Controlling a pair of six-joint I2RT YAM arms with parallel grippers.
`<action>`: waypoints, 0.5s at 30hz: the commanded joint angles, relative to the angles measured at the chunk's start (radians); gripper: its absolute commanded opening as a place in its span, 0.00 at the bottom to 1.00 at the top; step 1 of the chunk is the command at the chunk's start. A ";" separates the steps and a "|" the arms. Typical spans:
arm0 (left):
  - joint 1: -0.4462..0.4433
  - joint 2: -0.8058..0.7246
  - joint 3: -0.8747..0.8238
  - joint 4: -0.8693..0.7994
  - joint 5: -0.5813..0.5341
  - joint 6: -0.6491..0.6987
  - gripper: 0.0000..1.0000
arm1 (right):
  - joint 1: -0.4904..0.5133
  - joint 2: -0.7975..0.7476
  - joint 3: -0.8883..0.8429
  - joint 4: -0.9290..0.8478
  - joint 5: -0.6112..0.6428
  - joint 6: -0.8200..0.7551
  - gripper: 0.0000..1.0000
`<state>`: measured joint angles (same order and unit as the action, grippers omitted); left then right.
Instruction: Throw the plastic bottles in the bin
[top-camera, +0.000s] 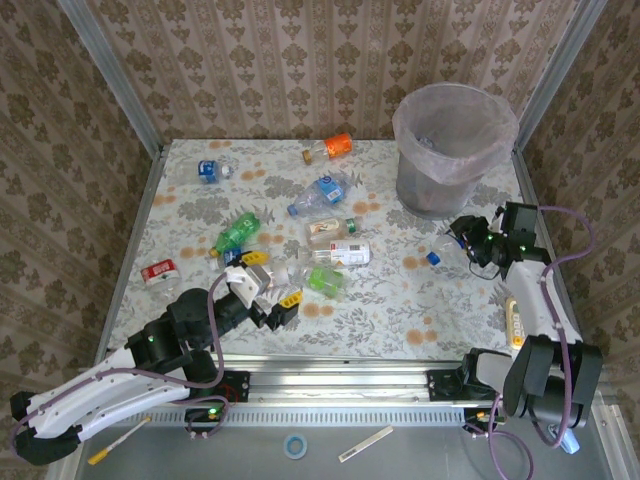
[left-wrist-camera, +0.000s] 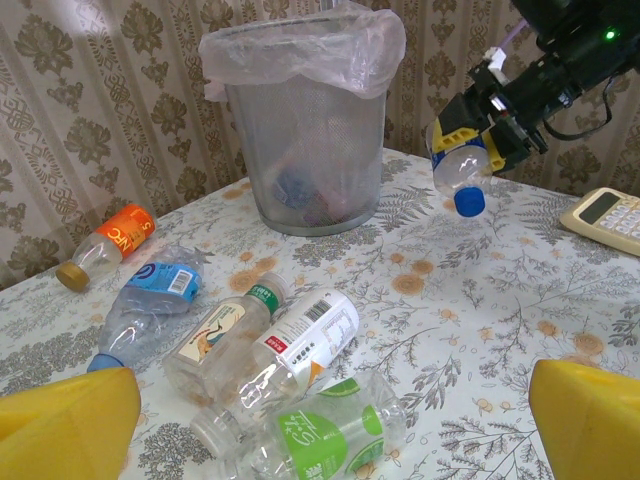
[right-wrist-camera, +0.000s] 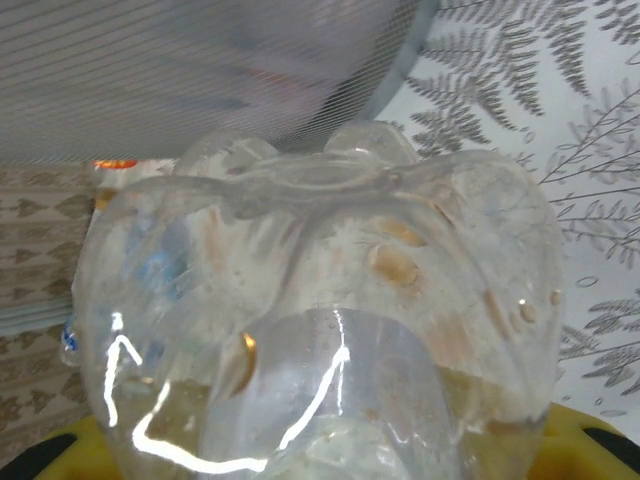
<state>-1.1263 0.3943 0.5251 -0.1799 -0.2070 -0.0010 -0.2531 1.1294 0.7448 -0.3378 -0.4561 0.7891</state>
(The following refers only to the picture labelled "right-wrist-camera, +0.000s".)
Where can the crushed blue label bottle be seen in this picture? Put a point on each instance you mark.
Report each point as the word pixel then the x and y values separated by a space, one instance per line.
pixel 70 342

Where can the grey metal mesh bin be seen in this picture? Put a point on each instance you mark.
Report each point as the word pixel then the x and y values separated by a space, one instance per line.
pixel 150 75

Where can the blue cap clear bottle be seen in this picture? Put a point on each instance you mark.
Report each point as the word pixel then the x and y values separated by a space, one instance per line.
pixel 320 300

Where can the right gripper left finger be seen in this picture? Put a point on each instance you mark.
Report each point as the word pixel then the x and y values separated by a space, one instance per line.
pixel 65 450

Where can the orange label plastic bottle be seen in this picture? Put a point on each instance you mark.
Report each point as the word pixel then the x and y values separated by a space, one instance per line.
pixel 115 164

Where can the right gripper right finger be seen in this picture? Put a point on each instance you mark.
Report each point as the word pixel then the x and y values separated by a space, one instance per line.
pixel 590 450

